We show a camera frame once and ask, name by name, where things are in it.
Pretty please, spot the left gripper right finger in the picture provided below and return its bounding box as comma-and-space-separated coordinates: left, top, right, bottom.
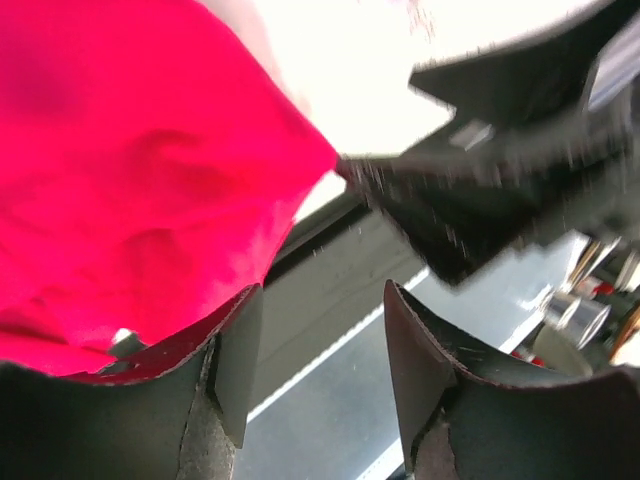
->
384, 281, 639, 479

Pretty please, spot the magenta t shirt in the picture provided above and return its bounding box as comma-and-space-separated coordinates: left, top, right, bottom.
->
1, 1, 337, 376

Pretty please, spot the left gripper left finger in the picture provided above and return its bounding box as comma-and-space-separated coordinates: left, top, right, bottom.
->
1, 285, 262, 479

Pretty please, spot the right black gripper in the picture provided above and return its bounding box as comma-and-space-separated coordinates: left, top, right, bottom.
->
339, 1, 639, 286

